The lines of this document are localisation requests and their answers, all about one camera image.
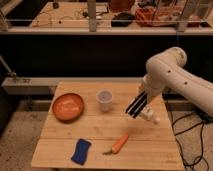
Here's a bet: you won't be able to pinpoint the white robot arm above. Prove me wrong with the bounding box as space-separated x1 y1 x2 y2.
142 47 213 117

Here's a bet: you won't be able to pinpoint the white ceramic cup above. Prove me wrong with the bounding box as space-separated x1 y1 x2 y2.
96 90 113 112

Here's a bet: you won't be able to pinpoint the orange bowl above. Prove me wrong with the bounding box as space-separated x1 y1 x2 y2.
52 93 84 121

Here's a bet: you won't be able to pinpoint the wooden table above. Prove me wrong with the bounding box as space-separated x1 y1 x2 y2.
31 83 183 171

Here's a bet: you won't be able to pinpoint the white plastic bottle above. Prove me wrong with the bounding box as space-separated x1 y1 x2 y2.
139 108 161 124

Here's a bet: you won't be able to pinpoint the orange toy carrot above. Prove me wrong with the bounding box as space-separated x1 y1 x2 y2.
103 134 129 155

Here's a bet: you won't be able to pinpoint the blue sponge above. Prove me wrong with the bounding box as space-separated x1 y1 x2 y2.
71 139 91 165

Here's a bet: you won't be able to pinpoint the background workbench with clutter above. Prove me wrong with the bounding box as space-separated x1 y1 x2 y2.
0 0 213 36

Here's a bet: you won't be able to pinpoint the grey metal rail beam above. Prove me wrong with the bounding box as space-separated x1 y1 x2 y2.
1 77 142 95

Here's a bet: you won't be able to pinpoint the black floor cables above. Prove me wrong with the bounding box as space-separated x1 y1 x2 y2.
171 109 213 171

